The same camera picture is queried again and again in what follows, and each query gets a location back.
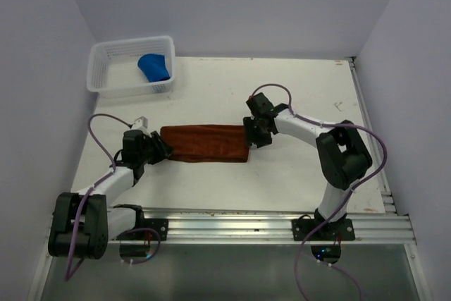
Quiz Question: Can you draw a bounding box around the brown towel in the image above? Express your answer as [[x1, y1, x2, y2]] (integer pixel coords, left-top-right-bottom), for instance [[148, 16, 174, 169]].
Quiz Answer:
[[160, 125, 249, 163]]

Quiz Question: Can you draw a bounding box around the blue towel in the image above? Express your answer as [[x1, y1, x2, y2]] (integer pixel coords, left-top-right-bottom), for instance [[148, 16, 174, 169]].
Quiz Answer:
[[137, 54, 171, 82]]

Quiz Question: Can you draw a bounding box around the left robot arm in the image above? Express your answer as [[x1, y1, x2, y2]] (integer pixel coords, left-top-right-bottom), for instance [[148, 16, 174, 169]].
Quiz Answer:
[[48, 130, 174, 259]]

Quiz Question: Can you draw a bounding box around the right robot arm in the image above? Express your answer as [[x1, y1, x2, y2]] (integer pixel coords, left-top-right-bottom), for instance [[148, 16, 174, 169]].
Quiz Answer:
[[243, 93, 373, 240]]

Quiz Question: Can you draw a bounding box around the white plastic basket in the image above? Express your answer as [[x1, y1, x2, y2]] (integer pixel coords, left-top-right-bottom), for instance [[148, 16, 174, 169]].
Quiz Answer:
[[86, 35, 176, 98]]

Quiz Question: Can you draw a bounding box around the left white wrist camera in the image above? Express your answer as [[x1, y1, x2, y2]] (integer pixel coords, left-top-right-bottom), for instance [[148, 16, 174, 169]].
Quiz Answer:
[[130, 116, 149, 135]]

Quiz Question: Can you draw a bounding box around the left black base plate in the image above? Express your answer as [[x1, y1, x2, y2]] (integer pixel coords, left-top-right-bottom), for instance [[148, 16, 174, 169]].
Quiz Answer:
[[116, 219, 169, 242]]

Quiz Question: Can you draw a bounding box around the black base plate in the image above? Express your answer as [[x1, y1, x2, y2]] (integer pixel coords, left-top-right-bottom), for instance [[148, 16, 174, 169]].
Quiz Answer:
[[291, 214, 356, 242], [116, 219, 169, 242]]

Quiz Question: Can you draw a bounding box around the aluminium mounting rail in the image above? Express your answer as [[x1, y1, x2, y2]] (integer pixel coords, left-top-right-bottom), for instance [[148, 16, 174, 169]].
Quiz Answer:
[[46, 209, 413, 246]]

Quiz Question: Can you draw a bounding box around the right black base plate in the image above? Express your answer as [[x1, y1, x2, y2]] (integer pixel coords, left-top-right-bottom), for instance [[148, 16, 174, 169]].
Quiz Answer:
[[291, 214, 356, 242]]

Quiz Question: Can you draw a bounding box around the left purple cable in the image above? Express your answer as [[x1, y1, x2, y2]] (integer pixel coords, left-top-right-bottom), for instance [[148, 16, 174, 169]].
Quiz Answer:
[[64, 113, 135, 283]]

